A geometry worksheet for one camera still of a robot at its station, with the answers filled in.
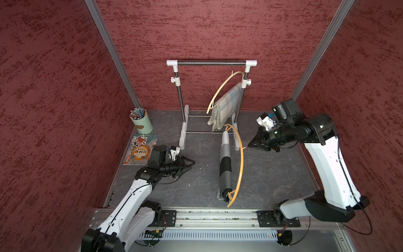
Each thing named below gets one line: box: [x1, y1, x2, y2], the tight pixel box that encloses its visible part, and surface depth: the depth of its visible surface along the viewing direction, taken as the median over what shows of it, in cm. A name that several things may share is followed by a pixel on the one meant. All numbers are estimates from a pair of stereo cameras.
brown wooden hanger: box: [223, 123, 248, 208], surface depth 60 cm
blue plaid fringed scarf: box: [207, 81, 243, 132], surface depth 90 cm
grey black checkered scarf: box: [218, 131, 233, 203], surface depth 72 cm
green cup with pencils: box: [129, 106, 154, 135], surface depth 102 cm
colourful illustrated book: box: [122, 133, 159, 166], surface depth 102 cm
